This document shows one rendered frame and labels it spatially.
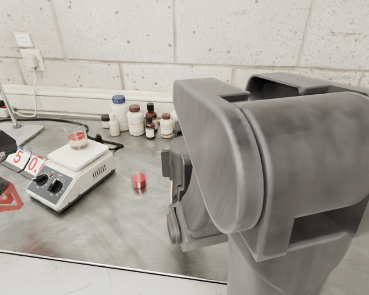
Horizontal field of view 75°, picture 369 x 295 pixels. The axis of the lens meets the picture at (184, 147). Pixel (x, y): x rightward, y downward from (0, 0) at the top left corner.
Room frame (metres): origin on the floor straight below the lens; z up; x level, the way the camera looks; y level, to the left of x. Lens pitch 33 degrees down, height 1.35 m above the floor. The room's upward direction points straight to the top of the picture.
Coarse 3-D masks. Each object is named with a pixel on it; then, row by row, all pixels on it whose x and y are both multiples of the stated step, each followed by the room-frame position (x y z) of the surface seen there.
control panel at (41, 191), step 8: (48, 168) 0.50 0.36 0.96; (48, 176) 0.48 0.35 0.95; (64, 176) 0.47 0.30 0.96; (32, 184) 0.47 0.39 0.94; (48, 184) 0.46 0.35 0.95; (64, 184) 0.45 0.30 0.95; (40, 192) 0.44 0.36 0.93; (48, 192) 0.44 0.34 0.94; (48, 200) 0.42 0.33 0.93; (56, 200) 0.41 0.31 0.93
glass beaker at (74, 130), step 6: (66, 126) 0.57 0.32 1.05; (72, 126) 0.55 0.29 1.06; (78, 126) 0.55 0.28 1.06; (66, 132) 0.55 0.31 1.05; (72, 132) 0.55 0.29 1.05; (78, 132) 0.55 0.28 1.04; (84, 132) 0.57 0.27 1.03; (72, 138) 0.55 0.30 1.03; (78, 138) 0.55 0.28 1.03; (84, 138) 0.56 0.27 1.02; (72, 144) 0.55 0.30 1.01; (78, 144) 0.55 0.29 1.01; (84, 144) 0.56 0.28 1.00; (78, 150) 0.55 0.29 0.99
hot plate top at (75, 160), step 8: (96, 144) 0.58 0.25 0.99; (56, 152) 0.54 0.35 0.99; (64, 152) 0.54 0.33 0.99; (72, 152) 0.54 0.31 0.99; (80, 152) 0.54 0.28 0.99; (88, 152) 0.54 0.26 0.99; (96, 152) 0.54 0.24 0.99; (104, 152) 0.55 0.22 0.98; (56, 160) 0.50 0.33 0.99; (64, 160) 0.50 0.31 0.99; (72, 160) 0.50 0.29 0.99; (80, 160) 0.50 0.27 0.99; (88, 160) 0.50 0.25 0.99; (72, 168) 0.47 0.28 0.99; (80, 168) 0.48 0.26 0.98
